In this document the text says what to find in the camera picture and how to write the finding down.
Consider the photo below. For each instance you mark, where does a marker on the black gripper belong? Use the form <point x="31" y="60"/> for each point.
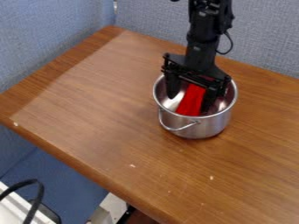
<point x="195" y="67"/>

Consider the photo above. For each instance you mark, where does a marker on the red block object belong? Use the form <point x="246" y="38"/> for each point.
<point x="190" y="106"/>

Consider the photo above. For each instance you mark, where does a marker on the metal pot with handle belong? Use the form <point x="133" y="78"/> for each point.
<point x="194" y="127"/>

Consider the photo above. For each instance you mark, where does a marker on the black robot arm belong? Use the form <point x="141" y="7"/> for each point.
<point x="210" y="20"/>

